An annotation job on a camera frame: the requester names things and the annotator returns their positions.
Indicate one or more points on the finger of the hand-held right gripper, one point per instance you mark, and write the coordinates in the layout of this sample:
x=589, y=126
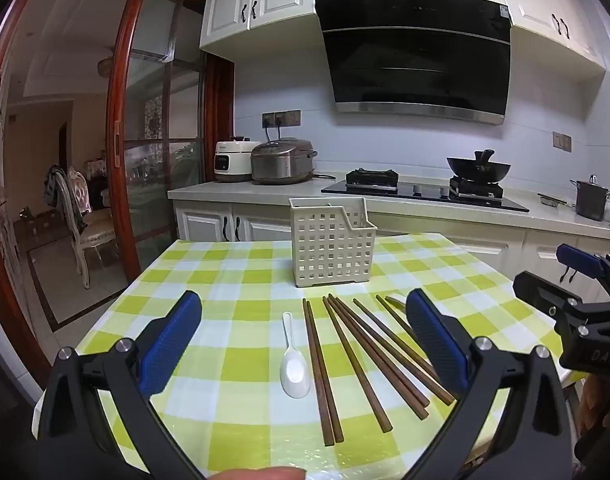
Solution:
x=580, y=261
x=537, y=291

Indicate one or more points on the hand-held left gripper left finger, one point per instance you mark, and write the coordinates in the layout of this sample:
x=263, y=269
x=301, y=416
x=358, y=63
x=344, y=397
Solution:
x=170, y=340

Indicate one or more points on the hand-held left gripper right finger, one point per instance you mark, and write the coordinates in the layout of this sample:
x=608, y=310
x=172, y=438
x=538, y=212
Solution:
x=435, y=340

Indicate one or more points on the row of brown chopsticks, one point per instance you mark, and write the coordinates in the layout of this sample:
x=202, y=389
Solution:
x=324, y=385

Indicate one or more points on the cream plastic utensil basket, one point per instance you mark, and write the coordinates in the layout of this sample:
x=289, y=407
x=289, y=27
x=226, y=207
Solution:
x=330, y=255

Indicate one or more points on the person's right hand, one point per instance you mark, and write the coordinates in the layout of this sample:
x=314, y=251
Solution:
x=602, y=410

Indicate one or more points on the person's left hand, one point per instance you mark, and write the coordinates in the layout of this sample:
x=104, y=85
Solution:
x=265, y=475

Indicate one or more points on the white ceramic spoon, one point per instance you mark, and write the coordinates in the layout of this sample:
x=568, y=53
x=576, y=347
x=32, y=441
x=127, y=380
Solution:
x=295, y=375
x=397, y=301

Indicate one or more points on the steel stockpot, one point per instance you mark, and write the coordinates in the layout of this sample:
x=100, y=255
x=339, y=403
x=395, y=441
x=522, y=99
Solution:
x=591, y=202

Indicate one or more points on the green checked tablecloth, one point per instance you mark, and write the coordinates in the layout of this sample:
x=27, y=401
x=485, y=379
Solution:
x=225, y=310

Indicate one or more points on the small steel bowl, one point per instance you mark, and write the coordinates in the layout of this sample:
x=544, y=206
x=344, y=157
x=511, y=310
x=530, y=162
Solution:
x=552, y=201

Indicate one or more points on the black burner pan support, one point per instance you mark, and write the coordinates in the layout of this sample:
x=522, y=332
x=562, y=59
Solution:
x=477, y=187
x=372, y=177

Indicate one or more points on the white base cabinet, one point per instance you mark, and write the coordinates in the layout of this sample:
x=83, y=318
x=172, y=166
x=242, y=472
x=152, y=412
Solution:
x=200, y=220

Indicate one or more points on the white ornate dining chair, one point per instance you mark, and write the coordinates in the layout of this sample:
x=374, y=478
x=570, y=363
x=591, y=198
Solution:
x=92, y=230

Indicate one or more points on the black wok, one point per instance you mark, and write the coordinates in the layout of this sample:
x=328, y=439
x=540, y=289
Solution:
x=477, y=167

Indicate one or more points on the black glass gas hob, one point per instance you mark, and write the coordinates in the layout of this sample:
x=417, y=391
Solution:
x=425, y=192

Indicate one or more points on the white pressure cooker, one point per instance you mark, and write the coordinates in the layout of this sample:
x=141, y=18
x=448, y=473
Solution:
x=230, y=160

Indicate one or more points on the dark jacket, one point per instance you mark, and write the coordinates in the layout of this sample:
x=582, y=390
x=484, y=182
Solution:
x=52, y=185

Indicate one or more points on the silver rice cooker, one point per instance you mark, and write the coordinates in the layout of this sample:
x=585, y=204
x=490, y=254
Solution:
x=282, y=162

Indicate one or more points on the red wooden glass sliding door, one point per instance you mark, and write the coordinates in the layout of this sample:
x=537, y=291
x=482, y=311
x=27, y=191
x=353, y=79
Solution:
x=116, y=110

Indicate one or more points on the black range hood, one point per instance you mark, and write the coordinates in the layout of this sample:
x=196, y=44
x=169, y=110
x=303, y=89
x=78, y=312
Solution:
x=415, y=60

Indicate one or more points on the ceiling lamp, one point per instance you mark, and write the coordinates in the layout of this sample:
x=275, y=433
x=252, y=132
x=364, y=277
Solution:
x=106, y=65

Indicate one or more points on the wall switch plate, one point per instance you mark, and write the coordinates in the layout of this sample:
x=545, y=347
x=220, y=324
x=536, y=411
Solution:
x=561, y=141

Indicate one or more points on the red wooden door frame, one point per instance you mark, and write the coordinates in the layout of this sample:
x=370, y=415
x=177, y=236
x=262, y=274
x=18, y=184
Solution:
x=22, y=330

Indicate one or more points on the wall power socket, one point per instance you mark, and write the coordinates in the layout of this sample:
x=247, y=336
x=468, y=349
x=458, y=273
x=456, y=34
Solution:
x=294, y=117
x=281, y=118
x=268, y=119

